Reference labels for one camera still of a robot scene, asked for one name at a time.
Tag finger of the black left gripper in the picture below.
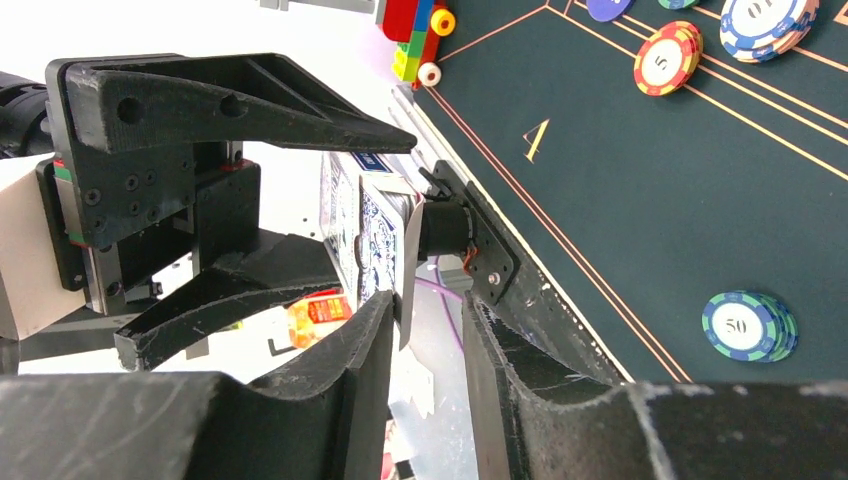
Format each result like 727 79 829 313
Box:
45 53 417 153
114 229 340 371

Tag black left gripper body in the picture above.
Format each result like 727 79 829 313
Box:
36 142 261 315

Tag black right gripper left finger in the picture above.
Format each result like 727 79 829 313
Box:
1 292 394 479

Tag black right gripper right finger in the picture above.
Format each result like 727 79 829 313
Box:
463 294 847 479

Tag blue playing card deck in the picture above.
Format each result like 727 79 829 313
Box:
319 151 425 348

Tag green poker chip stack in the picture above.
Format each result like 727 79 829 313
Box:
701 290 799 363

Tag orange chip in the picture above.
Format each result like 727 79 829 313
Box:
633 21 703 97

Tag purple small blind button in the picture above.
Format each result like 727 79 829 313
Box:
585 0 634 23

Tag white blue chips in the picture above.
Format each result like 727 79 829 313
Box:
719 0 820 63

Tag orange snack packet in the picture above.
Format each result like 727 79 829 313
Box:
286 290 353 349

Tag green poker table mat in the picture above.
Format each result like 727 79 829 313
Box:
415 1 847 381

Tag colourful toy car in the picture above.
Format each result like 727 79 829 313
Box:
376 0 456 91

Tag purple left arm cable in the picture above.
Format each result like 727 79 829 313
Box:
413 254 468 352

